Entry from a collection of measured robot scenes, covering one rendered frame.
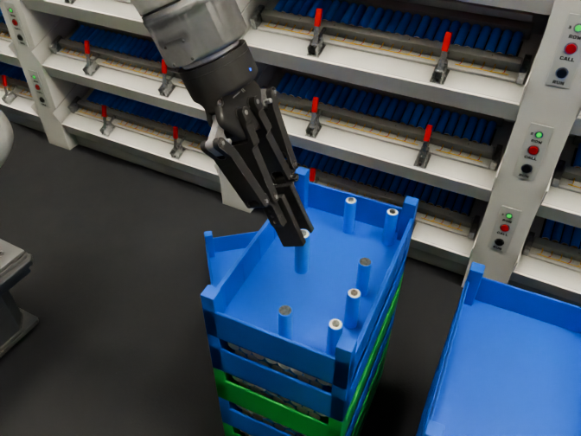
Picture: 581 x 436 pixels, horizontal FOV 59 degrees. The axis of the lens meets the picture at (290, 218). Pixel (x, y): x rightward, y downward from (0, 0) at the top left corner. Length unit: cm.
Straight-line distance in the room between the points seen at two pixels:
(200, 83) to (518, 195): 79
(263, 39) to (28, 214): 86
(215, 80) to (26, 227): 117
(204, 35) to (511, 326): 62
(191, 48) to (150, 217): 106
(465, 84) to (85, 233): 104
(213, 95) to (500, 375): 55
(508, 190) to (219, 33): 79
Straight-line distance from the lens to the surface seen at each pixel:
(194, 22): 51
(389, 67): 111
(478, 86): 108
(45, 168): 184
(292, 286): 76
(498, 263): 128
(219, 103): 53
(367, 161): 122
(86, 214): 160
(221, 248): 138
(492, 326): 87
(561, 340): 90
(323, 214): 87
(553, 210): 118
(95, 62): 163
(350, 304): 68
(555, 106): 106
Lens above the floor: 98
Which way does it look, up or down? 41 degrees down
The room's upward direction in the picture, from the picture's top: straight up
